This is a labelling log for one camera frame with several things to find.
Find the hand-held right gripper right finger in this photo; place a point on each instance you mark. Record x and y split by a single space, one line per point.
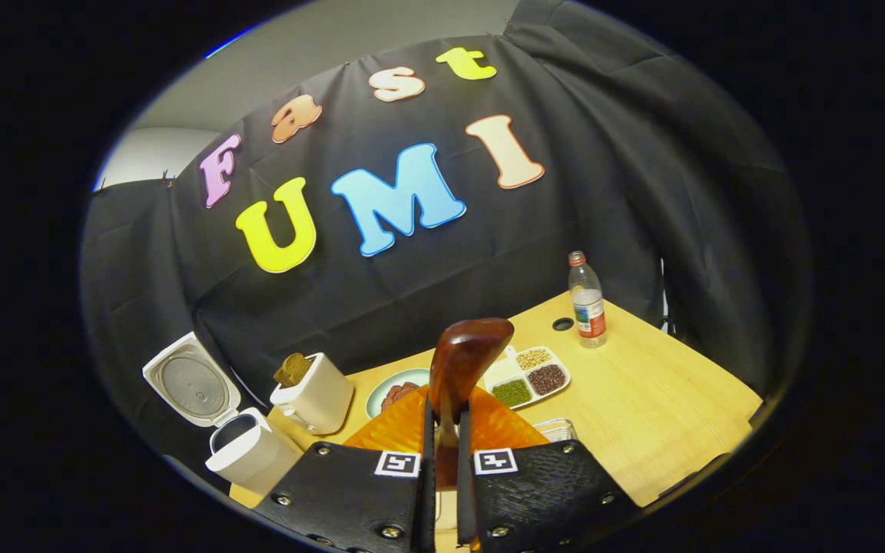
550 499

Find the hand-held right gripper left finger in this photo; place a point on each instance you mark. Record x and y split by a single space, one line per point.
343 499

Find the clear square chopstick holder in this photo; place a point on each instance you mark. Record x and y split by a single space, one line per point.
558 430

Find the white rice cooker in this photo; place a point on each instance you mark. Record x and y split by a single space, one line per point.
250 453

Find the brown wooden spoon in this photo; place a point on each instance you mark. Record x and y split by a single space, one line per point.
462 361

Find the white toaster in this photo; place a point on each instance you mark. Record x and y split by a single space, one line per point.
323 399

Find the pale green plate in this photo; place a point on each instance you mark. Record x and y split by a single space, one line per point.
377 395

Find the brown meat slice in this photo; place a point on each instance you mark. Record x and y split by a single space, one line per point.
391 401
408 389

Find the white divided bean dish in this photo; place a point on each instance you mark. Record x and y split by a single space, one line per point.
527 380

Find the brown bread slice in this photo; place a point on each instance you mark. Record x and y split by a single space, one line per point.
293 370

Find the black table grommet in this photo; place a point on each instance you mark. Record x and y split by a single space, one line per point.
563 324

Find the clear plastic water bottle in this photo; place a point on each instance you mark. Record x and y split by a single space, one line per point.
587 307

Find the black backdrop cloth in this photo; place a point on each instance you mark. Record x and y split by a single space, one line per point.
565 153

